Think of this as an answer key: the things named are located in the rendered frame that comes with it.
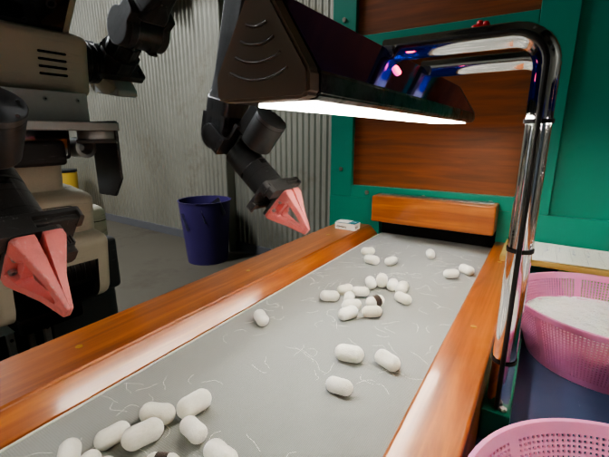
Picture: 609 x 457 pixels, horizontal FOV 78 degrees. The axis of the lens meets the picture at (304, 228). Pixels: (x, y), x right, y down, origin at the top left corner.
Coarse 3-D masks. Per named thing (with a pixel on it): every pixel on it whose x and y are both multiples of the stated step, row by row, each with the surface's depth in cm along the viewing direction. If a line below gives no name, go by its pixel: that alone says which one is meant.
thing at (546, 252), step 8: (536, 248) 80; (544, 248) 80; (552, 248) 80; (560, 248) 80; (568, 248) 80; (576, 248) 80; (584, 248) 80; (536, 256) 76; (544, 256) 76; (552, 256) 76; (560, 256) 76; (568, 256) 76; (576, 256) 76; (584, 256) 76; (592, 256) 76; (600, 256) 76; (608, 256) 76; (568, 264) 71; (576, 264) 71; (584, 264) 71; (592, 264) 71; (600, 264) 71; (608, 264) 71
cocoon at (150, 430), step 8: (136, 424) 34; (144, 424) 34; (152, 424) 34; (160, 424) 35; (128, 432) 33; (136, 432) 33; (144, 432) 34; (152, 432) 34; (160, 432) 34; (128, 440) 33; (136, 440) 33; (144, 440) 34; (152, 440) 34; (128, 448) 33; (136, 448) 33
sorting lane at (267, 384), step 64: (384, 256) 88; (448, 256) 88; (320, 320) 58; (384, 320) 58; (448, 320) 58; (128, 384) 43; (192, 384) 43; (256, 384) 43; (320, 384) 43; (384, 384) 43; (192, 448) 34; (256, 448) 34; (320, 448) 34; (384, 448) 34
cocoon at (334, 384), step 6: (330, 378) 41; (336, 378) 41; (342, 378) 41; (330, 384) 41; (336, 384) 41; (342, 384) 40; (348, 384) 40; (330, 390) 41; (336, 390) 40; (342, 390) 40; (348, 390) 40
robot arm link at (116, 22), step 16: (128, 0) 73; (144, 0) 74; (160, 0) 73; (176, 0) 75; (112, 16) 77; (128, 16) 74; (144, 16) 75; (160, 16) 77; (112, 32) 78; (128, 32) 76; (160, 48) 83
